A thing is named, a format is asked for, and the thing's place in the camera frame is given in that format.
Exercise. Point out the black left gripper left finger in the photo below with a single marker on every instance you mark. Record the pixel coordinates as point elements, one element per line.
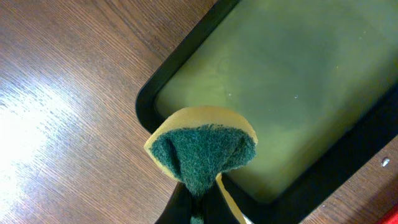
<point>179,207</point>

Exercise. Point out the black tray with green liquid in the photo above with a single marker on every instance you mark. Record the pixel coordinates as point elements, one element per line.
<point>317,80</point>

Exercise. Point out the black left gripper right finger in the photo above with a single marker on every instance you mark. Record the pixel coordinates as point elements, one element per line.
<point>215,208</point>

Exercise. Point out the yellow green sponge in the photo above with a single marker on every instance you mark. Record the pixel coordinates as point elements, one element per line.
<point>197,145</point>

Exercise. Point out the red plastic tray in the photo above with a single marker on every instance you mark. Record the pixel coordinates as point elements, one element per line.
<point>389,218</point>

